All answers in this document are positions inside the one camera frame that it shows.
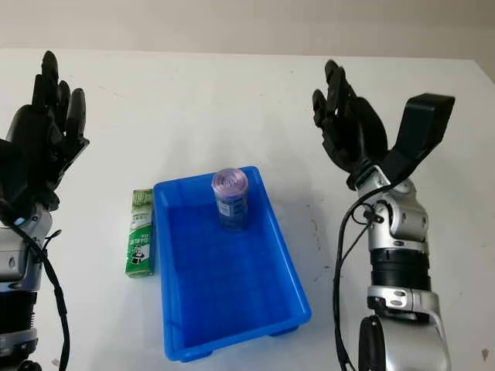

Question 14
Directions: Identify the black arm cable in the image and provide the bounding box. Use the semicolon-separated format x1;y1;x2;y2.
333;185;391;371
0;204;72;371

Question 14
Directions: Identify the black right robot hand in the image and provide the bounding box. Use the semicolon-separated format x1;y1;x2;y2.
311;59;389;182

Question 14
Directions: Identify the purple garbage bag roll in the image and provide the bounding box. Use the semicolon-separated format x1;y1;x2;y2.
211;166;248;233

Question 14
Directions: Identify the blue plastic tray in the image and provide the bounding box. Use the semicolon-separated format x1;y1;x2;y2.
153;165;312;352

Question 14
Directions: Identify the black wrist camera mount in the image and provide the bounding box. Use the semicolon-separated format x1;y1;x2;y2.
0;138;32;223
381;93;456;182

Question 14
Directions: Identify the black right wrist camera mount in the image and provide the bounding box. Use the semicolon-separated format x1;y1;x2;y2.
381;93;456;182

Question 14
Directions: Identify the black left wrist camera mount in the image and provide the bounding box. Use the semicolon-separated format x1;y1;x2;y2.
0;138;32;223

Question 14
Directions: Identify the green toothpaste box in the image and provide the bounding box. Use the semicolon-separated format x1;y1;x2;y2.
124;188;156;277

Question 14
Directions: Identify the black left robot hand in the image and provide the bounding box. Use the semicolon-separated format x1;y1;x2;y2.
4;50;90;212

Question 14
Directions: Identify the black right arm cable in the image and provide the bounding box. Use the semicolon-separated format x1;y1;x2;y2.
333;185;391;371

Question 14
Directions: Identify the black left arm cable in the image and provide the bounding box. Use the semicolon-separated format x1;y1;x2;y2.
0;204;72;371

